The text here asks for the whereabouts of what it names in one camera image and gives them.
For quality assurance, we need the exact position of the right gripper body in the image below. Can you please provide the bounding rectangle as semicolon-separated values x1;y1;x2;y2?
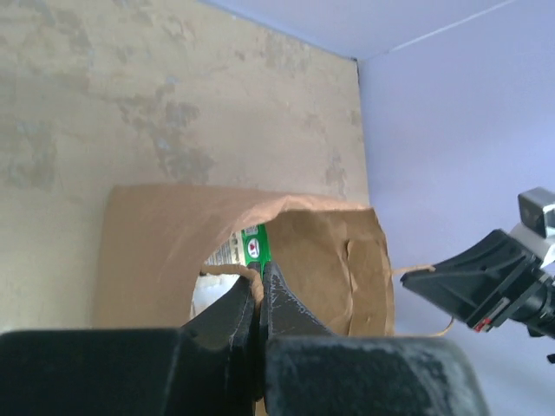
474;255;554;338

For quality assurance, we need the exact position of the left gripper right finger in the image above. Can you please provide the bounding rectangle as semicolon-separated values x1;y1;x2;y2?
259;262;489;415

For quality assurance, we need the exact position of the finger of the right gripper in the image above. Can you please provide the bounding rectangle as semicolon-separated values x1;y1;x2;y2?
401;230;540;332

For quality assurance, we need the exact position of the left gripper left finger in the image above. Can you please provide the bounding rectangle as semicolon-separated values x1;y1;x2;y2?
1;277;262;415

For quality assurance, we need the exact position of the brown paper bag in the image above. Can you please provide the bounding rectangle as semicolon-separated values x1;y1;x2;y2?
92;185;395;336

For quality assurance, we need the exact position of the green white snack packet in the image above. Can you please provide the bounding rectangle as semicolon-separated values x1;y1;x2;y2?
190;224;271;319

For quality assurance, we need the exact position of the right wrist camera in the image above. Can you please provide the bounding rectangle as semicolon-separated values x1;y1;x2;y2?
506;186;555;270

